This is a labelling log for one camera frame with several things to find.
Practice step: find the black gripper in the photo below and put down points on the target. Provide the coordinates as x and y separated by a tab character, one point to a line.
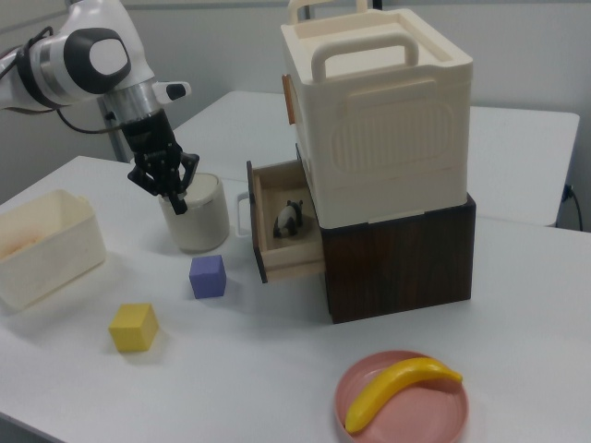
150	138

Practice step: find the cream round lidded canister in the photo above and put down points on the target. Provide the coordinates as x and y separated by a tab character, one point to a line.
203	221

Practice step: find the purple foam cube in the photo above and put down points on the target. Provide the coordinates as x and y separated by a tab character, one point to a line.
208	279

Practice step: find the black and white panda toy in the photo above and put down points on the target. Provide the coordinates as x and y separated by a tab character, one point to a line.
288	219

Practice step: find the orange-brown tag on storage box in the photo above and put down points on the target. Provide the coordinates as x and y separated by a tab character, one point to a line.
289	99

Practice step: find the translucent white plastic container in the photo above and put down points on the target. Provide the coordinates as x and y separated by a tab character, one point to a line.
51	258

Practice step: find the yellow foam cube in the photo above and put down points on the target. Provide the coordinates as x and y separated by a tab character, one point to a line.
131	330

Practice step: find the cream plastic storage box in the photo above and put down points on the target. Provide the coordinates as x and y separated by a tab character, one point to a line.
378	115

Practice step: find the dark brown wooden cabinet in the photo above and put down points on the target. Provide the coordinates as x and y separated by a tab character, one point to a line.
401	267

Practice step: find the yellow toy banana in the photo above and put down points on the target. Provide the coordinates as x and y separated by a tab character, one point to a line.
392	383

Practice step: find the pink round plate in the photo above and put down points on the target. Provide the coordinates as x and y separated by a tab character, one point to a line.
415	410

